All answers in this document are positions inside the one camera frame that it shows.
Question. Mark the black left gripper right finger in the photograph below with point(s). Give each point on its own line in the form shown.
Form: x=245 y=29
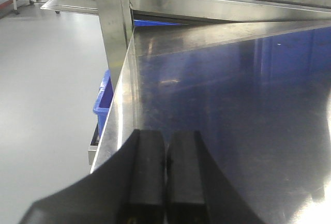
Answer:
x=197 y=190

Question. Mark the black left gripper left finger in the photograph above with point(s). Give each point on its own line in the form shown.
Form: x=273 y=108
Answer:
x=127 y=188

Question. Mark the stainless steel shelf rack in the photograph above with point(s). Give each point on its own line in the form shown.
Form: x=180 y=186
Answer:
x=116 y=16

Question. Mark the blue bin under table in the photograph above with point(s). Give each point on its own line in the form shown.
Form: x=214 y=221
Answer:
x=103 y=100

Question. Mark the steel platform trolley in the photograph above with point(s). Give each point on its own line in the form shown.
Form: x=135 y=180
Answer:
x=75 y=6

